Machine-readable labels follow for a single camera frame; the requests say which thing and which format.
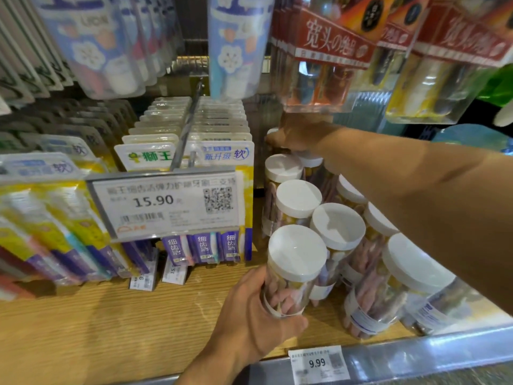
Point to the person's left hand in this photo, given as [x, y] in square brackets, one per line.
[240, 320]

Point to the white shelf-edge price label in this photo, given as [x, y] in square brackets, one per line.
[318, 364]

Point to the person's right hand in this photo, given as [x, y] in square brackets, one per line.
[304, 132]

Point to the large white price sign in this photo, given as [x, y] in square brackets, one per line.
[164, 202]

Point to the person's right forearm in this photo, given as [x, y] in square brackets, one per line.
[421, 188]

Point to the metal display hook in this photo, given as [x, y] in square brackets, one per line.
[187, 128]

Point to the row of white-green hanging packs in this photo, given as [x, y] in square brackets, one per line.
[20, 56]

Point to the small white price label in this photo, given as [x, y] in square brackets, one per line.
[174, 273]
[142, 282]

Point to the blue packet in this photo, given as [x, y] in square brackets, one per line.
[469, 138]

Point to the row of yellow toothbrush packs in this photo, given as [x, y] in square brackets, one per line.
[218, 132]

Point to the green packet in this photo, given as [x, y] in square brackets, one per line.
[499, 88]

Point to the row of blue flower packs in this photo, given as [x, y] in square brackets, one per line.
[100, 48]

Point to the person's right fingers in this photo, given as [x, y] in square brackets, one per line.
[280, 141]

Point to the person's left forearm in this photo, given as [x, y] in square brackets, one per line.
[208, 370]

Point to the row of colourful toothbrush packs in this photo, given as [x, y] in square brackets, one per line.
[60, 232]

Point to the person's left thumb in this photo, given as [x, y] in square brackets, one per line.
[290, 326]

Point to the metal shelf edge rail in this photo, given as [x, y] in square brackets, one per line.
[421, 354]

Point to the blue flower toothbrush pack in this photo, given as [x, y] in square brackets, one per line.
[238, 48]

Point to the red-label hanging toothbrush pack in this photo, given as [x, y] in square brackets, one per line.
[320, 56]
[390, 56]
[445, 76]

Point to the clear plastic jar white lid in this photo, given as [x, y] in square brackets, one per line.
[296, 252]

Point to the cluster of white-lidded jars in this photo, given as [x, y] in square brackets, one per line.
[400, 276]

